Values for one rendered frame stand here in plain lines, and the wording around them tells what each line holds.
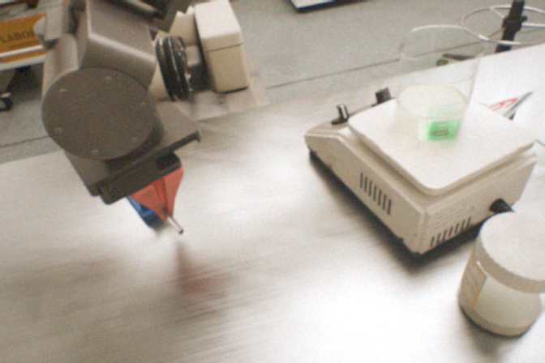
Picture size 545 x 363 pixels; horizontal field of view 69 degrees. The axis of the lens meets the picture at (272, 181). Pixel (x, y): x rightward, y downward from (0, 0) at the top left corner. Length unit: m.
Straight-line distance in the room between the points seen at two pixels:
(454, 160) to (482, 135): 0.04
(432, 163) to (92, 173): 0.27
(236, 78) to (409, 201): 1.08
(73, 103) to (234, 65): 1.14
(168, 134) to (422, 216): 0.22
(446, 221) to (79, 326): 0.33
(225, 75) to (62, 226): 0.95
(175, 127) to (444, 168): 0.23
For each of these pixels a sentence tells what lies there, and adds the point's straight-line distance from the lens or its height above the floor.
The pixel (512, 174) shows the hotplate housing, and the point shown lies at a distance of 0.40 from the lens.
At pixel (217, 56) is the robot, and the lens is 1.33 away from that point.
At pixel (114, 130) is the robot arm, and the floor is 0.94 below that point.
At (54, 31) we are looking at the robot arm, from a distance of 0.29.
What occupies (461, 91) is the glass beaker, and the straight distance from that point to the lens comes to 0.35.
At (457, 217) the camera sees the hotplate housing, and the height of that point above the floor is 0.79.
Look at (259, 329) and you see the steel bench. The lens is 0.36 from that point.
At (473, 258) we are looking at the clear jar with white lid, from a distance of 0.33.
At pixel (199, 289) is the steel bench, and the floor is 0.75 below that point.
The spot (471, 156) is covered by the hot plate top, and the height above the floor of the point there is 0.84.
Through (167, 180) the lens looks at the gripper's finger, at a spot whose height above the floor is 0.84.
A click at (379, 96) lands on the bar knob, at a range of 0.48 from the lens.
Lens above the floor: 1.07
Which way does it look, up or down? 43 degrees down
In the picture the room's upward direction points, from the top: 9 degrees counter-clockwise
